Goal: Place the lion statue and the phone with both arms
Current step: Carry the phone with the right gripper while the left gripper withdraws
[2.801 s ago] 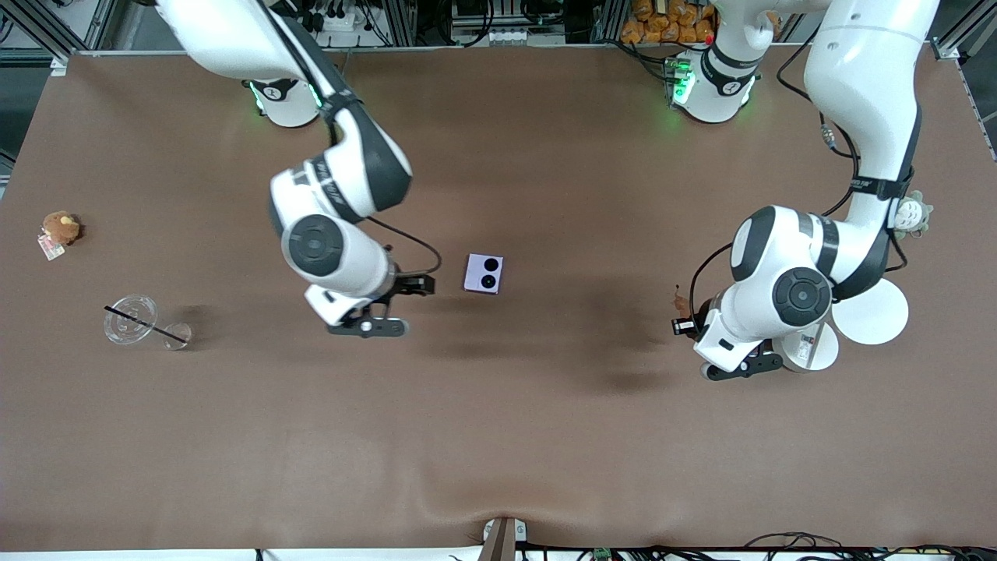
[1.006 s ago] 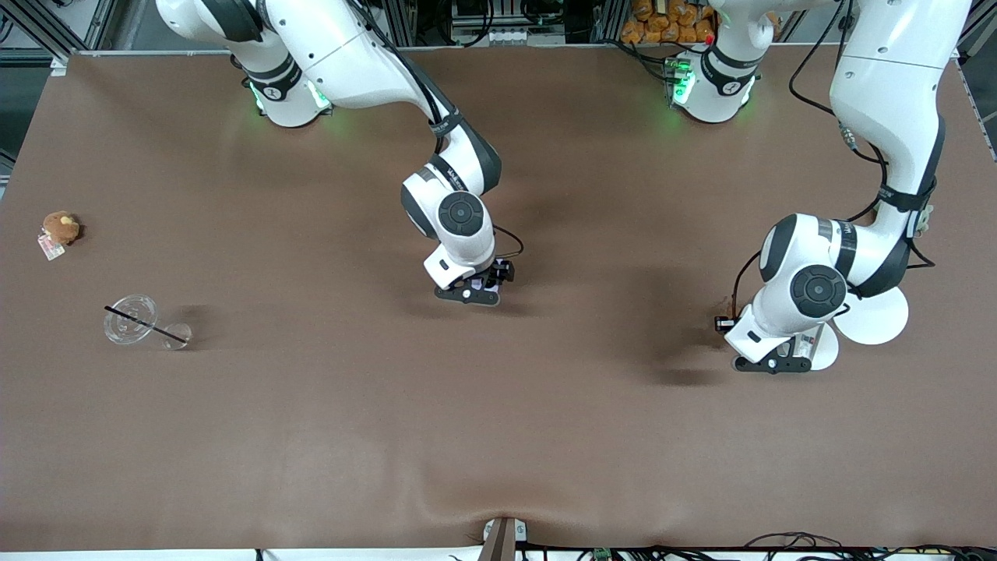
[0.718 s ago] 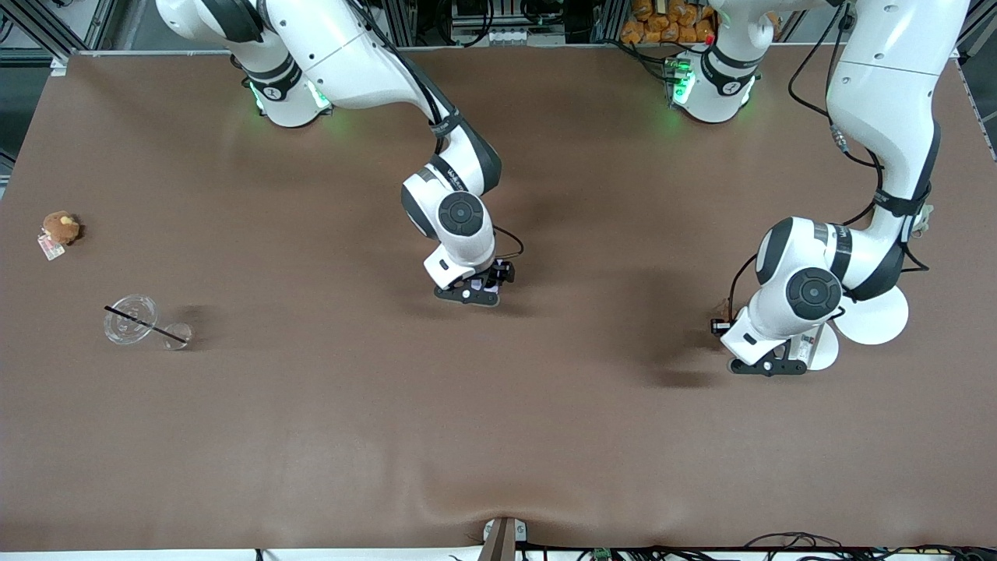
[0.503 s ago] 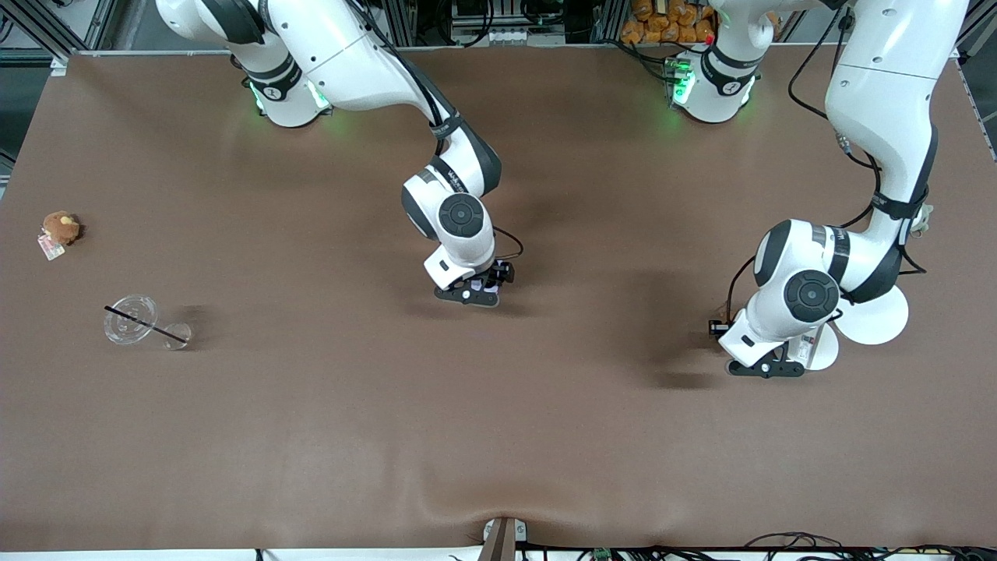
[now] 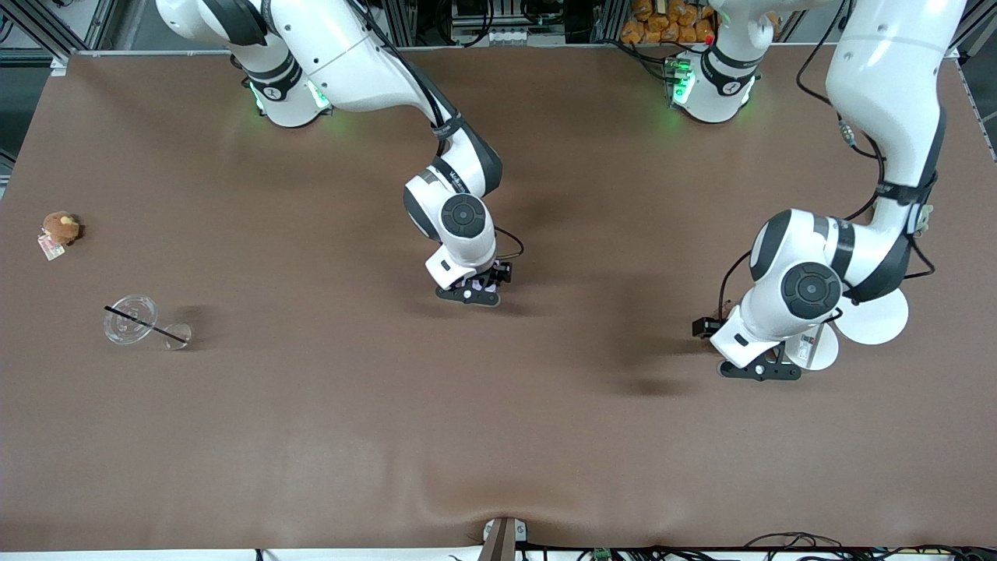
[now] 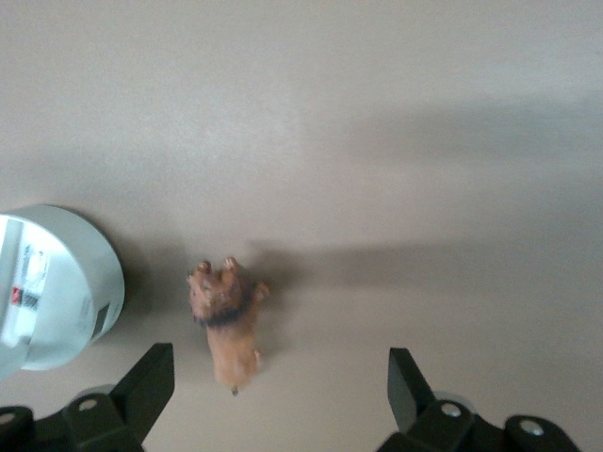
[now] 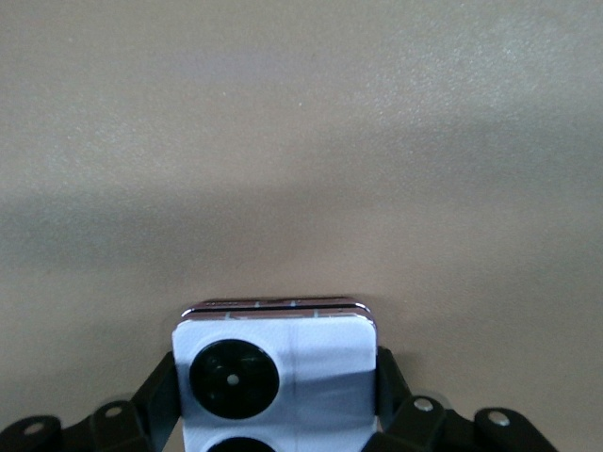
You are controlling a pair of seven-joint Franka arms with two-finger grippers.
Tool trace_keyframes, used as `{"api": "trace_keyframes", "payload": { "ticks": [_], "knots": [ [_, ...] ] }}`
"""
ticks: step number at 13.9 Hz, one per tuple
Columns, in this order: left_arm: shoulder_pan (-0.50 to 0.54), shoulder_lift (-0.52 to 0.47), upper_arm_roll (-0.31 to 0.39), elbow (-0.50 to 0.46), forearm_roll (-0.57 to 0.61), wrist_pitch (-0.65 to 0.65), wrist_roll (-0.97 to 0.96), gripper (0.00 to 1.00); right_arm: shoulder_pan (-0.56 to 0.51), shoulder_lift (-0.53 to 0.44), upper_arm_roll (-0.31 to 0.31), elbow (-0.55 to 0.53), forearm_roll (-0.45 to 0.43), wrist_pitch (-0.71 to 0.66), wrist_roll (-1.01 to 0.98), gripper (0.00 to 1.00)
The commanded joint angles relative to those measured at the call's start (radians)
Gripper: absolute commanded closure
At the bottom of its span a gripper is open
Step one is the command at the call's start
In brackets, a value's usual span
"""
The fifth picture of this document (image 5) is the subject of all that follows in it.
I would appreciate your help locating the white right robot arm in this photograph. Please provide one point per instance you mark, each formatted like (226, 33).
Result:
(350, 54)

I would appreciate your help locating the black drinking straw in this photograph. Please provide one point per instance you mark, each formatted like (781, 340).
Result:
(144, 324)

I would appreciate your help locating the white socket strip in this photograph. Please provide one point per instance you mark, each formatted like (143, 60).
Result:
(498, 36)

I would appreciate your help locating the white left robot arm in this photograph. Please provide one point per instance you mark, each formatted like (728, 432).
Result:
(888, 93)

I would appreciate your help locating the brown table cover mat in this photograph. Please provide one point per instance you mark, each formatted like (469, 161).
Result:
(498, 428)

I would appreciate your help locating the orange plush toy pile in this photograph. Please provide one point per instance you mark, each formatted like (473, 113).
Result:
(670, 19)

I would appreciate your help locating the lavender flip phone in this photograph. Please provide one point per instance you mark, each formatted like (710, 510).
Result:
(487, 289)

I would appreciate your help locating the brown plush toy with tag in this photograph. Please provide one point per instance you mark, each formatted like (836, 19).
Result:
(61, 228)

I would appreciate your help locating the clear plastic cup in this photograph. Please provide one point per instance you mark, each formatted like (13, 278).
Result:
(128, 321)

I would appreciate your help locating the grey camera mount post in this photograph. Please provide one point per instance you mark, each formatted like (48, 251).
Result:
(502, 539)

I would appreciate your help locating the aluminium frame profile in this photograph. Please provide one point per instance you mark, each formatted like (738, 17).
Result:
(970, 39)
(47, 35)

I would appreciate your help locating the white round desk lamp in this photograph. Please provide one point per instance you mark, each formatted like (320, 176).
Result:
(880, 319)

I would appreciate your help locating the grey totoro plush toy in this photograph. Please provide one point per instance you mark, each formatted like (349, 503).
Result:
(924, 220)

